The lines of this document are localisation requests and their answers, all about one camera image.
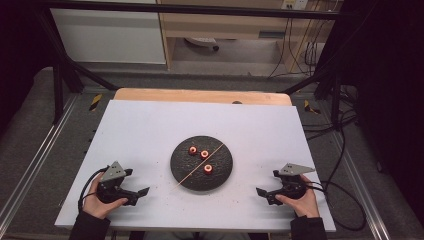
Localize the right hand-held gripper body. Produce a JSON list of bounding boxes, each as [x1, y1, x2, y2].
[[272, 162, 316, 201]]

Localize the bundle of black cables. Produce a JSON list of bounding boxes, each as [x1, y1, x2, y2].
[[267, 16, 335, 80]]

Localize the white cabinet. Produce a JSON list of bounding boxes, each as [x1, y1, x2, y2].
[[49, 0, 167, 65]]

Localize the thin bamboo skewer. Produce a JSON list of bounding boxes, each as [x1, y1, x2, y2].
[[170, 143, 225, 193]]

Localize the white wall socket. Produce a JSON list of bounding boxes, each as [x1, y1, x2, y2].
[[281, 0, 310, 11]]

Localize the black metal frame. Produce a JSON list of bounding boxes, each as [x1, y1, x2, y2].
[[33, 0, 355, 130]]

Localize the black curtain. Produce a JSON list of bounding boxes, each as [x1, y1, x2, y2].
[[336, 0, 424, 218], [0, 0, 54, 134]]

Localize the wooden table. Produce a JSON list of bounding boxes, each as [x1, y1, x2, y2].
[[113, 87, 293, 107]]

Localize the person's left hand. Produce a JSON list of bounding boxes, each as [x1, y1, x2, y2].
[[82, 172, 129, 220]]

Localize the black floor cables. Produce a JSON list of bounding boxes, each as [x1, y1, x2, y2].
[[301, 84, 360, 142]]

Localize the white table board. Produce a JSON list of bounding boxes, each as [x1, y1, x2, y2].
[[54, 99, 337, 233]]

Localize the office chair base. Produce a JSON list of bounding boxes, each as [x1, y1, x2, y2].
[[184, 36, 221, 52]]

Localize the black round plate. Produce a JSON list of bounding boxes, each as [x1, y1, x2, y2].
[[170, 135, 234, 192]]

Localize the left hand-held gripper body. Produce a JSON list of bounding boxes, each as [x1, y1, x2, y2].
[[96, 160, 134, 205]]

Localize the aluminium rail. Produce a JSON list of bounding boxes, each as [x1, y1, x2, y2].
[[0, 94, 80, 228], [328, 131, 392, 240]]

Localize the yellow black tape strip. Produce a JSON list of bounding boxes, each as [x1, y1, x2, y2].
[[88, 93, 103, 112], [303, 99, 322, 116]]

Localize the person's right hand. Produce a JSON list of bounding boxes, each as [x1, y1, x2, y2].
[[274, 174, 321, 219]]

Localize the light wooden desk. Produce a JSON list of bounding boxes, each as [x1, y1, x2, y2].
[[156, 0, 342, 73]]

